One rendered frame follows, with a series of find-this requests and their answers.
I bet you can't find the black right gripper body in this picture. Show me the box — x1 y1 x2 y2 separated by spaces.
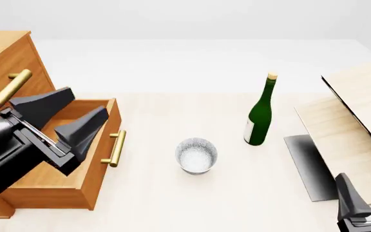
336 217 371 232

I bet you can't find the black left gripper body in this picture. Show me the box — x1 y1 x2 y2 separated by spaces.
0 107 82 177

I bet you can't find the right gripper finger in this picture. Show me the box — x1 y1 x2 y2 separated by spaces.
335 172 371 222

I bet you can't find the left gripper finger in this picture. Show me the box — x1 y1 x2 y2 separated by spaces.
53 105 110 162
9 86 76 130

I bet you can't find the open wooden drawer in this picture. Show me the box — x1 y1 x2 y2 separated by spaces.
0 97 123 211

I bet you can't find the closed wooden drawer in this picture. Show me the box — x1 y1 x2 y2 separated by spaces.
0 41 57 108

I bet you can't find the speckled black white bowl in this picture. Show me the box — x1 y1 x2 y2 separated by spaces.
175 137 219 176

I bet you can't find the green wine bottle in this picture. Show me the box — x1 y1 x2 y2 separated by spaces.
243 72 279 147

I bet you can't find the brass handle of closed drawer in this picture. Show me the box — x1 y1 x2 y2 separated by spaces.
0 68 33 109

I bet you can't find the brass handle of open drawer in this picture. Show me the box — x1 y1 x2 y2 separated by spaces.
100 130 128 168

